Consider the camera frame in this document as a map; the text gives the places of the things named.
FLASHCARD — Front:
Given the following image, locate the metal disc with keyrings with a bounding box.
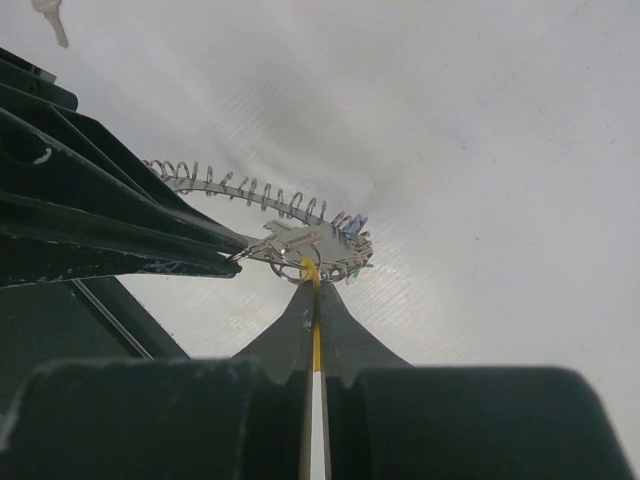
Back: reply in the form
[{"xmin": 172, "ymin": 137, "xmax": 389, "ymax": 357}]
[{"xmin": 143, "ymin": 159, "xmax": 374, "ymax": 283}]

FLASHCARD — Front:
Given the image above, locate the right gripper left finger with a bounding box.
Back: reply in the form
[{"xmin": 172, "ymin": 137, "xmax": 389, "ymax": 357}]
[{"xmin": 1, "ymin": 284, "xmax": 312, "ymax": 479}]

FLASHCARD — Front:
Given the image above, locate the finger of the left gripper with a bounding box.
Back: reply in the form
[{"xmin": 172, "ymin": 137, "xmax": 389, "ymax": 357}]
[
  {"xmin": 1, "ymin": 50, "xmax": 248, "ymax": 255},
  {"xmin": 1, "ymin": 193, "xmax": 242, "ymax": 288}
]

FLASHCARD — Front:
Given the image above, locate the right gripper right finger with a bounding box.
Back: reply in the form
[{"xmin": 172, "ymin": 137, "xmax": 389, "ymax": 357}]
[{"xmin": 317, "ymin": 283, "xmax": 633, "ymax": 479}]

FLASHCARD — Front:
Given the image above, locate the yellow tag key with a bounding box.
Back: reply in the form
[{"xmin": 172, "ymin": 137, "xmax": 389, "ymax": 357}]
[{"xmin": 264, "ymin": 219, "xmax": 334, "ymax": 374}]

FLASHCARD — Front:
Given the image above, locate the blue tag key on disc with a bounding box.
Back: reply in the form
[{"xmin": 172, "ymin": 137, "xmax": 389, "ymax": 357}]
[{"xmin": 344, "ymin": 214, "xmax": 368, "ymax": 237}]

